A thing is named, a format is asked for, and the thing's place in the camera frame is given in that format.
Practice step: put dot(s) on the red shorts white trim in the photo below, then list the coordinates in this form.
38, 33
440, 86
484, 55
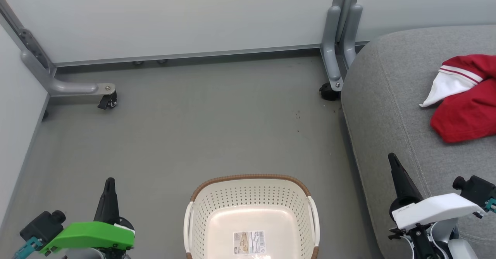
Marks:
465, 115

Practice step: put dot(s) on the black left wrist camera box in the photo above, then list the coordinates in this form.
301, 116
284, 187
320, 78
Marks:
42, 228

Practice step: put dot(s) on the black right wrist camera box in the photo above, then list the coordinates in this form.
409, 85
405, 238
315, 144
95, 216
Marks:
476, 191

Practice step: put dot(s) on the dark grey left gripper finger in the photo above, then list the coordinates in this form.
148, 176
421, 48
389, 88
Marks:
107, 204

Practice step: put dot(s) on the printed sticker label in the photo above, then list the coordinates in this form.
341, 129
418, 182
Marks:
249, 242

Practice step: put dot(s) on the grey fabric sofa seat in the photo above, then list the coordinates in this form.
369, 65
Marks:
387, 135

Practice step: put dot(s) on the grey partition bottom rail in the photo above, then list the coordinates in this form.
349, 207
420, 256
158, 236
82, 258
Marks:
186, 55

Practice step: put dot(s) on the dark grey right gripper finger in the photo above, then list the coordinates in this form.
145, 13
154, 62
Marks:
403, 181

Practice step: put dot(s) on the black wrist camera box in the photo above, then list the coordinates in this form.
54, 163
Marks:
476, 191
42, 228

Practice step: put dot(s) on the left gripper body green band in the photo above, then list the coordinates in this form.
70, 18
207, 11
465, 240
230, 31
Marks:
89, 235

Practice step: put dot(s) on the black caster wheel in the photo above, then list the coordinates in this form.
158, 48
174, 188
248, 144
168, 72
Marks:
328, 92
107, 101

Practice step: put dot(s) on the cream perforated laundry basket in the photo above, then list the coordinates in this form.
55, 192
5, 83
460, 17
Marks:
217, 212

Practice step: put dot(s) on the grey partition leg long foot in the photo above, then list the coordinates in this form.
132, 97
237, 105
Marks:
66, 86

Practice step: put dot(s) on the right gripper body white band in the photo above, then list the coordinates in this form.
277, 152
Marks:
434, 210

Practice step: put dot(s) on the grey partition leg double post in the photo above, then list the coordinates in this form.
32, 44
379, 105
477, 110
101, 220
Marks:
337, 38

